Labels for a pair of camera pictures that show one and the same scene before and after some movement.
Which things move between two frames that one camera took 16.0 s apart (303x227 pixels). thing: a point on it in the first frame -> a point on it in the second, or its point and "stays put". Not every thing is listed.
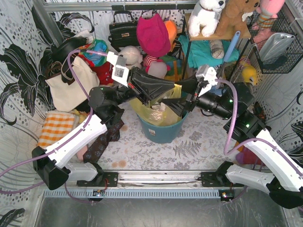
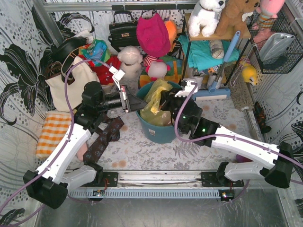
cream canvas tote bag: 66,97 stays put
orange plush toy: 172,29 stays put
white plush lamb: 134,55 stays put
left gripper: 136,89 -> 126,99
